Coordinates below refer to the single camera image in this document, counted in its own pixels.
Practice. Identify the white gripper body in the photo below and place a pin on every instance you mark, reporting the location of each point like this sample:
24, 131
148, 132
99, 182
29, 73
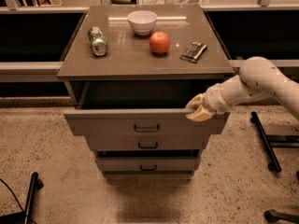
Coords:
215, 101

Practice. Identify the grey bottom drawer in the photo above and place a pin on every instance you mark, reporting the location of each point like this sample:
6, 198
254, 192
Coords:
147, 164

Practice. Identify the grey middle drawer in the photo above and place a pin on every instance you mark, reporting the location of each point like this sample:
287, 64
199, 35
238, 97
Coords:
146, 142

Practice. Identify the dark snack packet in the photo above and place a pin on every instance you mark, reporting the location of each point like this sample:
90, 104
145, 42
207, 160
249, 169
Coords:
193, 52

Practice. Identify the grey drawer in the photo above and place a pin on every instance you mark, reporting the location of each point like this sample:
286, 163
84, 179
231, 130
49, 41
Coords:
122, 122
146, 142
147, 164

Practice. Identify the white bowl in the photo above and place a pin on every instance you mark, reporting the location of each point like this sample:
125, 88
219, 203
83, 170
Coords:
142, 22

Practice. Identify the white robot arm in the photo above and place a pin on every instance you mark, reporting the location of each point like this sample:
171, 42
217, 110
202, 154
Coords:
258, 78

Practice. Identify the grey drawer cabinet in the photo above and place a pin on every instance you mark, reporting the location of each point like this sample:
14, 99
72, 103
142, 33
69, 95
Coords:
130, 76

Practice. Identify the black chair leg left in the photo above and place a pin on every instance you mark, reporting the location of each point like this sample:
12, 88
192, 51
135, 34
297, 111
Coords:
25, 215

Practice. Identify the black caster base lower right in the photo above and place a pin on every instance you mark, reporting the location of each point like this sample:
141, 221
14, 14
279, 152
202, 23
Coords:
274, 216

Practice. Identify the grey top drawer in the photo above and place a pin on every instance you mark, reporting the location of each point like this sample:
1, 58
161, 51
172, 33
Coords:
122, 122

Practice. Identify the black chair leg right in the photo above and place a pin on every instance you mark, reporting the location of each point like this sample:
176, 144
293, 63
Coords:
272, 141

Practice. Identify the red apple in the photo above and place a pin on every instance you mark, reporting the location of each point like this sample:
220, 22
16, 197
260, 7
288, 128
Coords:
159, 43

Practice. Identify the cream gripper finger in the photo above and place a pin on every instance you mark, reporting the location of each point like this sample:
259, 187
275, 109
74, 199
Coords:
200, 114
196, 102

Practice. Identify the green soda can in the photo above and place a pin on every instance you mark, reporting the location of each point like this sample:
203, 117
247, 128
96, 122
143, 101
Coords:
98, 41

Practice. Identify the black chair leg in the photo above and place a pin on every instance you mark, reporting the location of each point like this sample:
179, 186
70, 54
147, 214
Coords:
25, 215
272, 141

